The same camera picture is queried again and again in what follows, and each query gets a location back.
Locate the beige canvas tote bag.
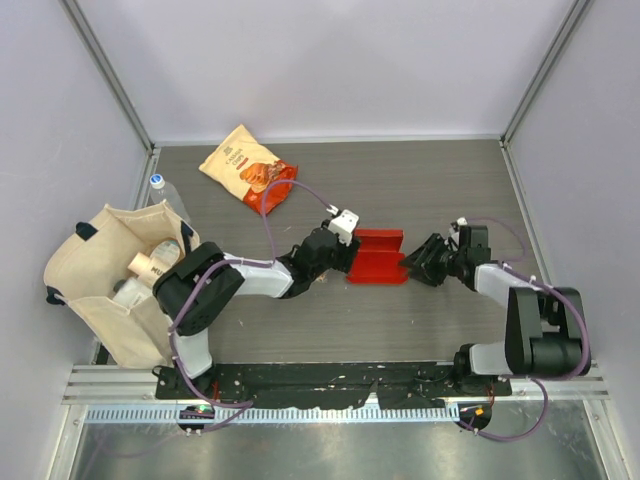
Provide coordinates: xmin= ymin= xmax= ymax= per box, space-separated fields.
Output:
xmin=44 ymin=202 xmax=201 ymax=369

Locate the cassava chips bag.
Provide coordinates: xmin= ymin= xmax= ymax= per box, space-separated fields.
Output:
xmin=199 ymin=124 xmax=298 ymax=214

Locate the white slotted cable duct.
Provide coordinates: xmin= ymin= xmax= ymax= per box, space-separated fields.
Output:
xmin=85 ymin=403 xmax=459 ymax=424

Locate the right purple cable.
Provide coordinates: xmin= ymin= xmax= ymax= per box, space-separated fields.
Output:
xmin=457 ymin=216 xmax=593 ymax=441

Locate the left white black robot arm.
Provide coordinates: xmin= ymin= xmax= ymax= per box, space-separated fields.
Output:
xmin=152 ymin=227 xmax=361 ymax=399

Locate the red paper box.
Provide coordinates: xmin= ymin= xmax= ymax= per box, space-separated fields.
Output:
xmin=346 ymin=228 xmax=408 ymax=285

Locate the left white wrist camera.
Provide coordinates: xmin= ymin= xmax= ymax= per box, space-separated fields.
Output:
xmin=327 ymin=205 xmax=360 ymax=246

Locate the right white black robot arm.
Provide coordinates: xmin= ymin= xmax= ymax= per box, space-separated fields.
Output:
xmin=399 ymin=218 xmax=591 ymax=395

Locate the clear plastic water bottle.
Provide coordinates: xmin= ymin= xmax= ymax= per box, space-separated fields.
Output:
xmin=149 ymin=173 xmax=191 ymax=224

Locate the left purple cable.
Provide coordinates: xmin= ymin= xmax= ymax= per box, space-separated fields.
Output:
xmin=167 ymin=178 xmax=341 ymax=434

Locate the purple cable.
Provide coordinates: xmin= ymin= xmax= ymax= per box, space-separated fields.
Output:
xmin=457 ymin=216 xmax=593 ymax=441
xmin=167 ymin=178 xmax=341 ymax=434

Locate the white pouch in bag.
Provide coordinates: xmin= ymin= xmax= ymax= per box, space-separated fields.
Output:
xmin=112 ymin=277 xmax=152 ymax=309

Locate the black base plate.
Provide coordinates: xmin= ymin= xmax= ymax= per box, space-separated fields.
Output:
xmin=154 ymin=360 xmax=514 ymax=410

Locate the aluminium frame rail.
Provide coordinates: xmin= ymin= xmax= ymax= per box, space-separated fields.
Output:
xmin=61 ymin=359 xmax=611 ymax=404

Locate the beige cylindrical bottle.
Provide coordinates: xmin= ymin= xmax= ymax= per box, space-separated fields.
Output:
xmin=128 ymin=253 xmax=171 ymax=287

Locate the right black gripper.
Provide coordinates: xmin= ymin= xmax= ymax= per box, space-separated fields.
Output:
xmin=399 ymin=232 xmax=467 ymax=286

